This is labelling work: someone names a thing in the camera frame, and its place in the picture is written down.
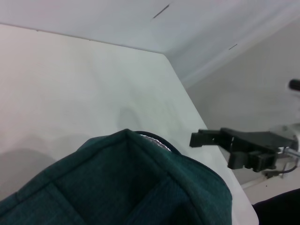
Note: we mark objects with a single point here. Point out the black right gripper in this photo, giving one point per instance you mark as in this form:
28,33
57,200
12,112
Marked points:
253,140

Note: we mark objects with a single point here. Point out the teal insulated lunch bag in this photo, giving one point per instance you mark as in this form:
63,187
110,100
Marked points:
117,187

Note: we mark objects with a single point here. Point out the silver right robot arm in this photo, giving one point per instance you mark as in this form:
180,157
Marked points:
288,129

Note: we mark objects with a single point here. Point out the black robot torso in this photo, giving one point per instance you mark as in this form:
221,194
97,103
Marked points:
281,211

